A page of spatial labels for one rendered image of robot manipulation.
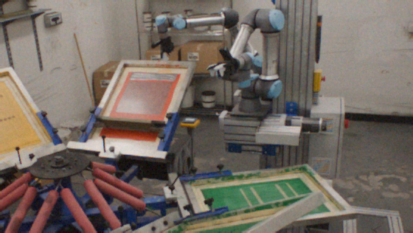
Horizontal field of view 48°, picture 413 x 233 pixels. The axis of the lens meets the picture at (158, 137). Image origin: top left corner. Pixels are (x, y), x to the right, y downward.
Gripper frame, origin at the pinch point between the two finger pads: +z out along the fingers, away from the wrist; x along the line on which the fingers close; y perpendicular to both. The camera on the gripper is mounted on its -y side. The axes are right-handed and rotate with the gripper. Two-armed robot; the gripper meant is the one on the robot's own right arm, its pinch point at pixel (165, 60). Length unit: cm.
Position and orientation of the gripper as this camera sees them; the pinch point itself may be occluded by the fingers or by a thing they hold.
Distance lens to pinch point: 356.5
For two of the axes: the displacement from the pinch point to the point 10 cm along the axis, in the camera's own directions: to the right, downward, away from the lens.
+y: 9.2, 0.9, -3.8
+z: 1.8, 7.7, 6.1
